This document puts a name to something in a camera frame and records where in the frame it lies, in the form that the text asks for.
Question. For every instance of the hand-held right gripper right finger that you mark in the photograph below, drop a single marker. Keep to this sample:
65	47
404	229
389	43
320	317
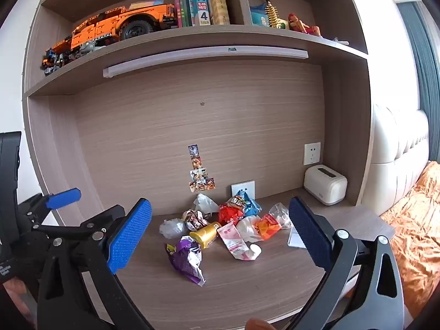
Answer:
309	233

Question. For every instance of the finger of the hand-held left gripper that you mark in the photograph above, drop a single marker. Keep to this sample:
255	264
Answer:
63	197
82	227

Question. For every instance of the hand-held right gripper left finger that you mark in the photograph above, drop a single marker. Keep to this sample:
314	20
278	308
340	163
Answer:
130	233

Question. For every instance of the clear plastic bag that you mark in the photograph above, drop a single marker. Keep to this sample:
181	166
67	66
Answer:
280	215
172	228

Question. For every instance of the blue snack wrapper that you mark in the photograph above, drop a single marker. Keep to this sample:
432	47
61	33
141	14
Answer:
250	206

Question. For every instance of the person's right hand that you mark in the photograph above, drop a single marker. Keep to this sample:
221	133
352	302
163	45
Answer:
259	325

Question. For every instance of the orange wrapper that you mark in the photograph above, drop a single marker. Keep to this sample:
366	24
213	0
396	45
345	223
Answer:
267	227

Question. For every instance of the cream toaster-shaped box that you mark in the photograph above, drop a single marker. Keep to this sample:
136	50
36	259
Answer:
325	185

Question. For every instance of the purple wrapper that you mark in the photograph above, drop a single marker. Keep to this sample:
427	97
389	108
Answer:
184	254

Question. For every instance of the white plastic wrapper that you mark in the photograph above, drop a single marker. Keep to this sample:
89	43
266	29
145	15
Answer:
247	228

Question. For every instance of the yellow cup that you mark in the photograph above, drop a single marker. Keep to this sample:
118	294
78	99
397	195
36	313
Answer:
205	235

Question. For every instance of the pink white tube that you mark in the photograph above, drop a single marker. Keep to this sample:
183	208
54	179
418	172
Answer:
233	242

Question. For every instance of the white plastic bag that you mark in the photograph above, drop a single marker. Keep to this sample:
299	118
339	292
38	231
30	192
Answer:
205	202

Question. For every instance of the colourful sticker strip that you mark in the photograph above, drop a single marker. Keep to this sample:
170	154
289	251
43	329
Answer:
199	178

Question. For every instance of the orange blanket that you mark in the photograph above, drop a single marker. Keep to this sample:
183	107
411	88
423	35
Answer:
416	230

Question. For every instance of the white padded headboard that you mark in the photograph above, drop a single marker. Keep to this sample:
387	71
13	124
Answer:
395	151

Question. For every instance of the small orange black toy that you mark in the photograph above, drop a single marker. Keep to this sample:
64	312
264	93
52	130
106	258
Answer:
55	60

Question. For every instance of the grey toy dinosaur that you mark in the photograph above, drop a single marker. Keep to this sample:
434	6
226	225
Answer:
90	46

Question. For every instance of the orange toy truck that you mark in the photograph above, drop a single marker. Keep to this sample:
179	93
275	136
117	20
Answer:
103	27

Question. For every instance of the white light bar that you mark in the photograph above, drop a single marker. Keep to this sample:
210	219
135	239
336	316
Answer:
206	58

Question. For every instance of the small white toy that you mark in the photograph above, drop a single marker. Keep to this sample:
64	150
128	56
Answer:
340	41

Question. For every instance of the red toy figure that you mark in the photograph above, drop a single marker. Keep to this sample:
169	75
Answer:
302	25

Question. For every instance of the dark teal curtain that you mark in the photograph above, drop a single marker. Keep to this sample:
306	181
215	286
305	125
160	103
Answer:
422	58

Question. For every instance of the golden toy pagoda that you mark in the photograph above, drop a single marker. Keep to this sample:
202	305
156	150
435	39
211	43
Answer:
273	15

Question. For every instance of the blue box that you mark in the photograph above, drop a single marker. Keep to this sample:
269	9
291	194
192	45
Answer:
257	15

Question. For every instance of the pink book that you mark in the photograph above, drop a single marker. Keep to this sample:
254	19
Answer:
177	3

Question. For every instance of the green book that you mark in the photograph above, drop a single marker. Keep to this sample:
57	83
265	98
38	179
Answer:
184	3

